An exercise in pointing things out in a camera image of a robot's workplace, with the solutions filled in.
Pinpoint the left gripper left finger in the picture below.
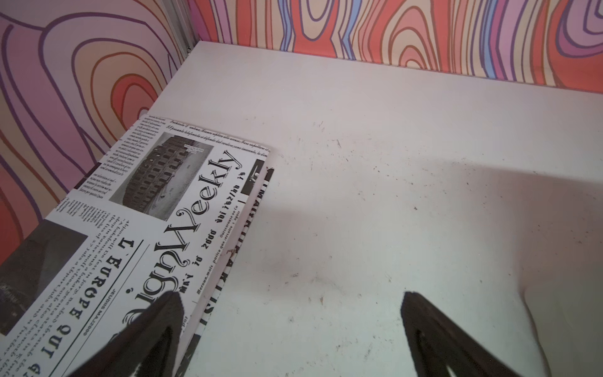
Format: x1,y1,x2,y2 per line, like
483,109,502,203
71,292,184,376

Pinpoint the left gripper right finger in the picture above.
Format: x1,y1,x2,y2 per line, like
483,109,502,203
400,292,517,376

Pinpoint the cream plastic storage box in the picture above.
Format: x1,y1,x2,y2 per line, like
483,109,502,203
524,270,602,376

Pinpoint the newspaper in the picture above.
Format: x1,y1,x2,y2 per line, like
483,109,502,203
1,115,270,376

